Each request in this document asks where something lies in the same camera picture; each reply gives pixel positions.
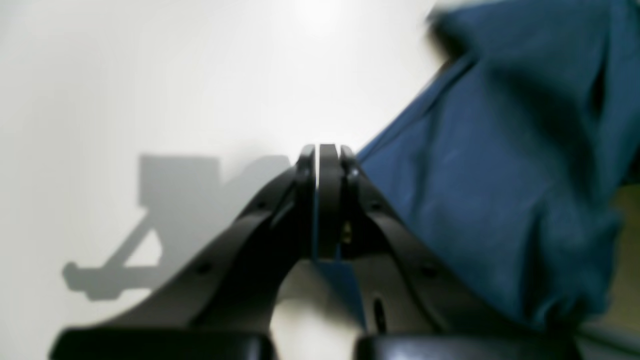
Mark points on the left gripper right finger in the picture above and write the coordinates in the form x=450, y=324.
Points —
x=415, y=307

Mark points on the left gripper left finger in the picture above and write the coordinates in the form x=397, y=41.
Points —
x=220, y=305

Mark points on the blue T-shirt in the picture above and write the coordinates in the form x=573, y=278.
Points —
x=505, y=166

